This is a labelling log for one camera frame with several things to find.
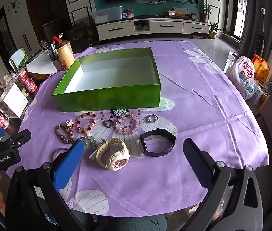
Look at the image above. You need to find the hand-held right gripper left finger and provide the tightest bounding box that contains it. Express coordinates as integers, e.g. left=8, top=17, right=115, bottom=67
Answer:
left=5, top=140, right=88, bottom=231

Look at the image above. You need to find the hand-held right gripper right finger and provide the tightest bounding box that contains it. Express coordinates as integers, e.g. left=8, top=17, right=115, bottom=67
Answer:
left=183, top=138, right=268, bottom=231

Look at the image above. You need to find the silver bangle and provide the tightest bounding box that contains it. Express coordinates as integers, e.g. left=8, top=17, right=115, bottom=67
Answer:
left=52, top=148, right=70, bottom=160

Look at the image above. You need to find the pale green stone bracelet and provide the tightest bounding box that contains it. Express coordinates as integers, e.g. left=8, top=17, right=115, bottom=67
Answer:
left=76, top=136, right=96, bottom=149

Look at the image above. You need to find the brown bead bracelet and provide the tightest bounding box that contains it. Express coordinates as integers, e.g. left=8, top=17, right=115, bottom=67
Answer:
left=55, top=123, right=75, bottom=145

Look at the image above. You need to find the red bead bracelet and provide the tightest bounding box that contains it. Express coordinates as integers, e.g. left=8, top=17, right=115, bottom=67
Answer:
left=76, top=113, right=96, bottom=133

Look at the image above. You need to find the cream wrist watch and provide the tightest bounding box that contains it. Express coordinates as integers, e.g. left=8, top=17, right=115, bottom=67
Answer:
left=89, top=138, right=130, bottom=172

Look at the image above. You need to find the black smart band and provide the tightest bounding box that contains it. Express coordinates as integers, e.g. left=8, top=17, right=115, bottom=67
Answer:
left=139, top=129, right=177, bottom=157

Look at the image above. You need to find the pink bead bracelet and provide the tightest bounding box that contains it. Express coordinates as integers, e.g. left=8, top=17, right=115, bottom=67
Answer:
left=114, top=112, right=141, bottom=135

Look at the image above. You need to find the green cardboard box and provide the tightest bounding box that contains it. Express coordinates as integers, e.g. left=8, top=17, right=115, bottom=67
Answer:
left=52, top=47, right=162, bottom=112

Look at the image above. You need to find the small pink box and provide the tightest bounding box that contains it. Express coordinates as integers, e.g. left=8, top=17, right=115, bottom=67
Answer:
left=0, top=114, right=9, bottom=128

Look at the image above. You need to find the white carton box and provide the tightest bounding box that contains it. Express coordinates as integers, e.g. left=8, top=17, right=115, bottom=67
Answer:
left=0, top=84, right=29, bottom=118

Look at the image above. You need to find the purple floral tablecloth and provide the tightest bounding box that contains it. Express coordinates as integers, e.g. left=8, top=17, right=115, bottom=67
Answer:
left=6, top=40, right=270, bottom=217

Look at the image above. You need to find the black white sparkly ornament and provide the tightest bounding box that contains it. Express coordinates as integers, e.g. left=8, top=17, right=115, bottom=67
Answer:
left=110, top=109, right=129, bottom=116

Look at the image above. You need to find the white paper sheet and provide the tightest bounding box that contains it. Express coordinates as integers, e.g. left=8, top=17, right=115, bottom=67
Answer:
left=25, top=53, right=57, bottom=74

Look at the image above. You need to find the green white package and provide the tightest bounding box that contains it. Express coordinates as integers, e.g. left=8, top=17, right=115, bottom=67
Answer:
left=9, top=48, right=45, bottom=70

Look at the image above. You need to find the pink pen holder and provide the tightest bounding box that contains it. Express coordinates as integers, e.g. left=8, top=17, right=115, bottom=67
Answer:
left=41, top=41, right=62, bottom=71

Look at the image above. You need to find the person's dark green clothing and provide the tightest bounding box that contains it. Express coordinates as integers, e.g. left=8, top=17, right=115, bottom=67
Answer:
left=71, top=209, right=167, bottom=231

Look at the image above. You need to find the yellow cup with red lid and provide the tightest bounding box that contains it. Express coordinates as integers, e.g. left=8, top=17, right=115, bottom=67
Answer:
left=52, top=36, right=75, bottom=71

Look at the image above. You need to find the white printed plastic bag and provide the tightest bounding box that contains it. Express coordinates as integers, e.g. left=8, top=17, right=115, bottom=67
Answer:
left=226, top=56, right=255, bottom=100

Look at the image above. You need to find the yellow shopping bag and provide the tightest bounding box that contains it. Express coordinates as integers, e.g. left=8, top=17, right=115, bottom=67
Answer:
left=251, top=54, right=270, bottom=82

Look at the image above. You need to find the dark leafy potted plant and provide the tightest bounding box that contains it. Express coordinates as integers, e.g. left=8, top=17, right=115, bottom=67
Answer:
left=67, top=22, right=96, bottom=51

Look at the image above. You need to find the small potted plant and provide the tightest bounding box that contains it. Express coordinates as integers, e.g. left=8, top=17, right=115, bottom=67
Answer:
left=208, top=23, right=223, bottom=39

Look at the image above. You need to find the white television cabinet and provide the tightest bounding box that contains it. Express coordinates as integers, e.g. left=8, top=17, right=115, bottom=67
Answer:
left=95, top=17, right=210, bottom=41

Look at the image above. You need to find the tall potted plant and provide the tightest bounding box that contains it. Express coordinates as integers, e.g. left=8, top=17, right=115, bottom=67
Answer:
left=196, top=3, right=212, bottom=23

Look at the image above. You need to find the flat yellow box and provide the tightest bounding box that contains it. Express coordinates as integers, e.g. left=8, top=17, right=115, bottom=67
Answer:
left=174, top=8, right=190, bottom=17

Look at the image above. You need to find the clear plastic storage box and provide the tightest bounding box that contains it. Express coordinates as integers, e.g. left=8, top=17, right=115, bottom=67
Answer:
left=91, top=6, right=122, bottom=24

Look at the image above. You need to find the black wall clock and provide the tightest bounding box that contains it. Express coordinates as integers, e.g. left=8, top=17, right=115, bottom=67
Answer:
left=7, top=0, right=22, bottom=13

